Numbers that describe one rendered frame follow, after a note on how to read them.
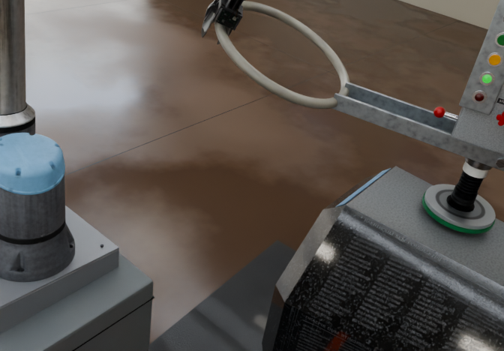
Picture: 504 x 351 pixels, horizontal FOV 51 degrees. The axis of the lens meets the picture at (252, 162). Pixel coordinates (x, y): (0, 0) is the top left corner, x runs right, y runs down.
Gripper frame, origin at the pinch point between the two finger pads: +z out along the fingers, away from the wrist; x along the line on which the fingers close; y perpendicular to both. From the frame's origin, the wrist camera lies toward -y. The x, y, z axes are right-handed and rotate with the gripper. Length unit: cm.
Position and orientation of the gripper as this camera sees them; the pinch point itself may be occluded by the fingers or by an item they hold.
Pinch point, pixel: (211, 35)
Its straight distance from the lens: 168.9
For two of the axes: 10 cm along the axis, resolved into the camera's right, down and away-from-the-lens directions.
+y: 0.1, 6.9, -7.2
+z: -4.8, 6.4, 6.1
